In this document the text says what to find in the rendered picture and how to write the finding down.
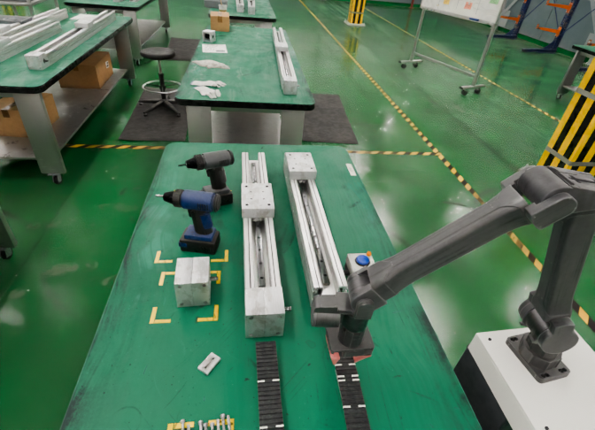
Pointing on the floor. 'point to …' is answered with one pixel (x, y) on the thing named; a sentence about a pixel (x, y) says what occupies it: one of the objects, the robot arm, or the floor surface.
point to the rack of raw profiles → (545, 27)
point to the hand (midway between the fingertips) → (343, 359)
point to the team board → (468, 7)
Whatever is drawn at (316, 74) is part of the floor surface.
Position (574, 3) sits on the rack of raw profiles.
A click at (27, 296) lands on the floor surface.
